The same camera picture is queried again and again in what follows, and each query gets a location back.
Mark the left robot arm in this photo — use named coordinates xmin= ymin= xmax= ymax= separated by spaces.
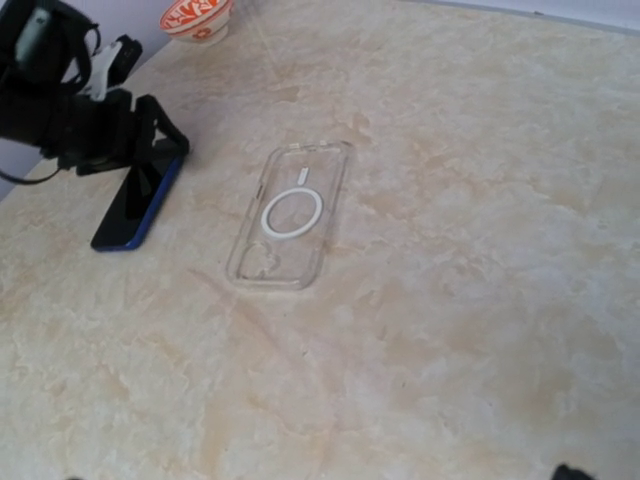
xmin=1 ymin=1 xmax=190 ymax=176

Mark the blue-edged smartphone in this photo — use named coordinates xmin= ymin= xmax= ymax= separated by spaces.
xmin=91 ymin=139 xmax=185 ymax=252

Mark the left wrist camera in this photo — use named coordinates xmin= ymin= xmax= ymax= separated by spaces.
xmin=80 ymin=35 xmax=143 ymax=101

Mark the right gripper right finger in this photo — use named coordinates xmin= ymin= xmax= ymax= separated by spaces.
xmin=554 ymin=464 xmax=595 ymax=480

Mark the clear magsafe case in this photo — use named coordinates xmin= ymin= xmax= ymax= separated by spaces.
xmin=226 ymin=141 xmax=355 ymax=291

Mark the red white patterned bowl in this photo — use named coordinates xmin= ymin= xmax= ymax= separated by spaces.
xmin=159 ymin=0 xmax=234 ymax=45

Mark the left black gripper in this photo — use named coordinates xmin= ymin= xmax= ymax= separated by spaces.
xmin=49 ymin=89 xmax=190 ymax=175

